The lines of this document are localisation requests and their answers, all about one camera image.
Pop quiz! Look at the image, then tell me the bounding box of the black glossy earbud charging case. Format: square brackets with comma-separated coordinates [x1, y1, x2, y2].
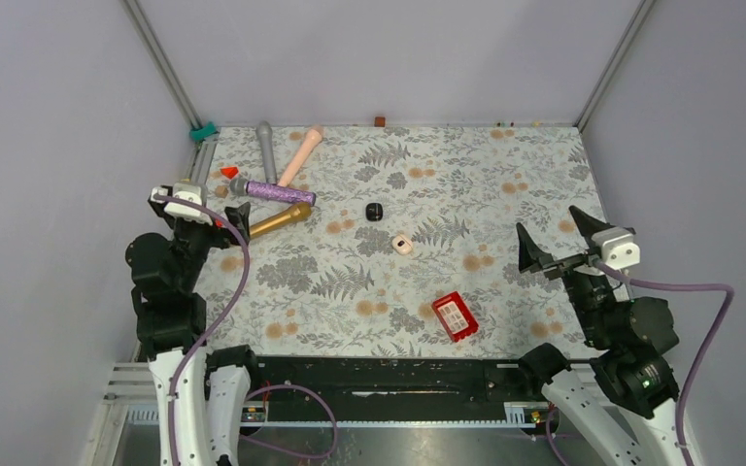
[364, 203, 384, 222]

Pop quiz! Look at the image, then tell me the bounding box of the gold toy microphone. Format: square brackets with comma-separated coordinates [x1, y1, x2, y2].
[249, 202, 312, 239]

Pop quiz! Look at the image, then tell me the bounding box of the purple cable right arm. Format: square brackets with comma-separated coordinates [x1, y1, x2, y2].
[545, 260, 736, 466]

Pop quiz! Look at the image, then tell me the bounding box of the purple glitter toy microphone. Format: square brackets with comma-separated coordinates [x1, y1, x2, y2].
[229, 177, 317, 206]

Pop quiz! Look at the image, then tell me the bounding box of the floral patterned table mat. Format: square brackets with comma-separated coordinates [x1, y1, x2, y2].
[196, 126, 602, 359]

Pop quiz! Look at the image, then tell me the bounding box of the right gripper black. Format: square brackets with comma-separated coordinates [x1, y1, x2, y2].
[514, 203, 616, 345]

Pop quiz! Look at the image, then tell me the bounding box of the red plastic tray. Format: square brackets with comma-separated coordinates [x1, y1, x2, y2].
[431, 291, 479, 342]

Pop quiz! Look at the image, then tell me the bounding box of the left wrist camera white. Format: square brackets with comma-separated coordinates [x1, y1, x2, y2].
[148, 182, 213, 228]

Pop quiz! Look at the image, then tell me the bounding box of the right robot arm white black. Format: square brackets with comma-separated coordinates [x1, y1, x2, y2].
[516, 206, 687, 465]

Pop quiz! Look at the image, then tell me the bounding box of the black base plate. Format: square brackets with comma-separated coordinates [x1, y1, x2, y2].
[248, 344, 572, 427]

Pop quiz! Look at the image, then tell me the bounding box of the red triangular block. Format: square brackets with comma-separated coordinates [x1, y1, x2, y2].
[220, 166, 239, 180]

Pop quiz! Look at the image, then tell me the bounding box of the beige toy microphone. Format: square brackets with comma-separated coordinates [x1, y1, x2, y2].
[277, 125, 323, 187]

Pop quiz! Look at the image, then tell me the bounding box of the grey toy microphone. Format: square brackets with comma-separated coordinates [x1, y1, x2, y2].
[255, 121, 278, 184]

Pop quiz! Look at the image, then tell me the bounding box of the teal plastic piece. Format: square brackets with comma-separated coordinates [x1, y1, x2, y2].
[189, 122, 219, 143]

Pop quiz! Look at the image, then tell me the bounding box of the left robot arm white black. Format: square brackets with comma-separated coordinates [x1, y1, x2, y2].
[125, 186, 263, 465]

